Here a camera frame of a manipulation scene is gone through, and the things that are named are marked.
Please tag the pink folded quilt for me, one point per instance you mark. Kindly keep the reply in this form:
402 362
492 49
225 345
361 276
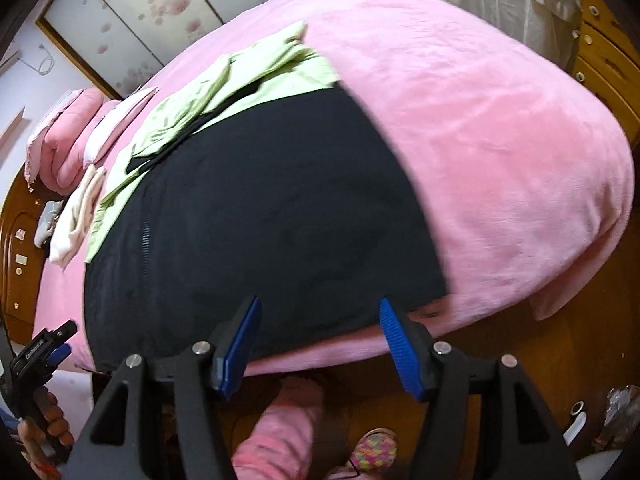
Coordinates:
70 135

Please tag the white storage box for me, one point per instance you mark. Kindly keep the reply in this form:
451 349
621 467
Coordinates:
75 385

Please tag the clear plastic wrap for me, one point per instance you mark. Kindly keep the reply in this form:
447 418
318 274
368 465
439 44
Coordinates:
615 415

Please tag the cream folded garment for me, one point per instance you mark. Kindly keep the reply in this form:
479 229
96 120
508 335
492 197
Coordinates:
75 220

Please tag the grey patterned cloth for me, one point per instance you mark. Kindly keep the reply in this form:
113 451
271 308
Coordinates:
45 222

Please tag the person's left hand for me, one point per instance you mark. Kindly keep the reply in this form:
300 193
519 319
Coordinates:
62 432

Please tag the white printed pillow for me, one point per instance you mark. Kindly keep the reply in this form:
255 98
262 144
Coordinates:
115 125

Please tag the wooden wall strip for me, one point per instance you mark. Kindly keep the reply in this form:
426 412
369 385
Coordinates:
12 130

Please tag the pink plush bed blanket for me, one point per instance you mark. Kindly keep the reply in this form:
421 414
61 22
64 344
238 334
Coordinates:
475 135

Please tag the wooden drawer cabinet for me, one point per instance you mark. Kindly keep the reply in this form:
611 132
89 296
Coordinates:
610 60

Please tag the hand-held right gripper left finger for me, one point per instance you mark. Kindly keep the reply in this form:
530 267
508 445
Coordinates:
240 345

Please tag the cream lace-covered furniture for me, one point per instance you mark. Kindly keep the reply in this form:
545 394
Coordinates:
475 0

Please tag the wooden headboard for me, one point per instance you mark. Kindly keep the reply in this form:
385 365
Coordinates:
17 270

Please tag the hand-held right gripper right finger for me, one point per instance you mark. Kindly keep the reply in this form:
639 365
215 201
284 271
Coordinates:
400 345

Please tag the person's right colourful slipper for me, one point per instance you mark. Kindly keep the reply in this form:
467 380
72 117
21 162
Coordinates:
375 452

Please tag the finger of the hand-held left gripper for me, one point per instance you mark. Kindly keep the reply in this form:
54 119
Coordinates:
61 355
65 331

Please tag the pink lace cloth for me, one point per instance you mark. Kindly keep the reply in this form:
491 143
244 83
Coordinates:
45 130

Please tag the green and black hooded jacket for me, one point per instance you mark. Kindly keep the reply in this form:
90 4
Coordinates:
275 210

